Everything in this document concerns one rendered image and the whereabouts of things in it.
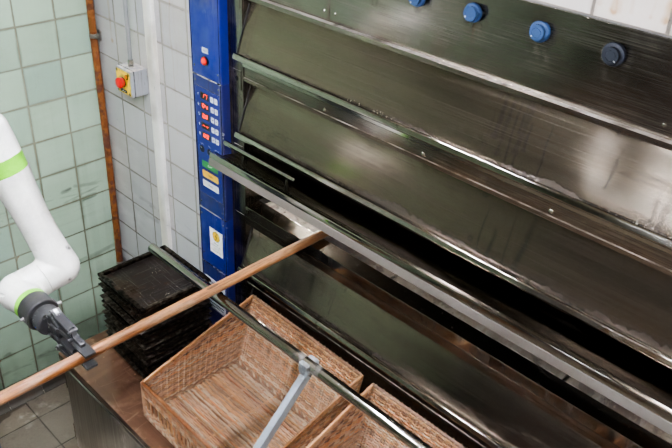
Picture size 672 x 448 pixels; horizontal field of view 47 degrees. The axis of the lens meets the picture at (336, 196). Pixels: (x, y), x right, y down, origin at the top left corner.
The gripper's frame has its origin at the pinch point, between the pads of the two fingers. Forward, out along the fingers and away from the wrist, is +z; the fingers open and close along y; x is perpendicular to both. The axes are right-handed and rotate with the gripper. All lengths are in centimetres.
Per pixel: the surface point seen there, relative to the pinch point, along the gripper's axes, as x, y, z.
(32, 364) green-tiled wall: -32, 104, -122
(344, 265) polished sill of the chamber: -78, 1, 16
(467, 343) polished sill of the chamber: -77, 2, 62
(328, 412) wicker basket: -60, 40, 29
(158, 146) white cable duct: -77, -3, -80
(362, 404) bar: -40, 2, 58
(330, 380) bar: -40, 2, 47
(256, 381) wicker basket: -66, 61, -12
